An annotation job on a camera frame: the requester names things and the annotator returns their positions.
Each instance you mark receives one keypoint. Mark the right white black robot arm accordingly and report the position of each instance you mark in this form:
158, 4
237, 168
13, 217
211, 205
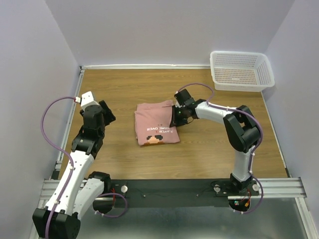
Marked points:
243, 131

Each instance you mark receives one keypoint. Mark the front aluminium frame rail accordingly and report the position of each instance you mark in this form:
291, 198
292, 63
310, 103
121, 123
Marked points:
272, 187

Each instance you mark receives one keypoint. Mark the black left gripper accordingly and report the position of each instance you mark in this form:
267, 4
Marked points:
109, 116

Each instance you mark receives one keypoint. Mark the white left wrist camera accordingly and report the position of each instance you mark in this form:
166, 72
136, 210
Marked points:
87, 99

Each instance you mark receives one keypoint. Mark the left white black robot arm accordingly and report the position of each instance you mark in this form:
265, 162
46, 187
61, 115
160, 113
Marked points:
60, 218

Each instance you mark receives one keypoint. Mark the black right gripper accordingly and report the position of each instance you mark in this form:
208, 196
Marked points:
175, 121

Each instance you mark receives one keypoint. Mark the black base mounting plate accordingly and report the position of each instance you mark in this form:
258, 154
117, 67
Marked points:
174, 193

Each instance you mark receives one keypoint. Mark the white plastic basket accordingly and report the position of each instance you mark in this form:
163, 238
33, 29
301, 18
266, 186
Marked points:
241, 71

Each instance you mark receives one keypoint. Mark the pink printed t shirt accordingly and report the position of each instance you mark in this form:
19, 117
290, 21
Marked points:
152, 124

